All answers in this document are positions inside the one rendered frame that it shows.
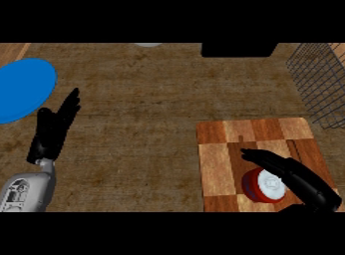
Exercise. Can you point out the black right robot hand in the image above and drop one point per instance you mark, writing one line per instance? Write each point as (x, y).
(298, 179)

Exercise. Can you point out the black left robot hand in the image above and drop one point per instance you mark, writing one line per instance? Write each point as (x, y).
(52, 127)

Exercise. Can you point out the black appliance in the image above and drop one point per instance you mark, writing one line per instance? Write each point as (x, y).
(239, 50)

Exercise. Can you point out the blue plate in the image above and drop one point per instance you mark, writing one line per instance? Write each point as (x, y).
(15, 91)

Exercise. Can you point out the pale grey round object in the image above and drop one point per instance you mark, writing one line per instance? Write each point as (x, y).
(149, 44)

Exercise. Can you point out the red can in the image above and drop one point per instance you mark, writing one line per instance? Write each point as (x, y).
(264, 186)

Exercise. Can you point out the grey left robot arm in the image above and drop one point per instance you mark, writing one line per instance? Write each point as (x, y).
(26, 189)

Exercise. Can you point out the checkered wooden cutting board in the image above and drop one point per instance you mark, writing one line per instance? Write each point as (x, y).
(230, 166)

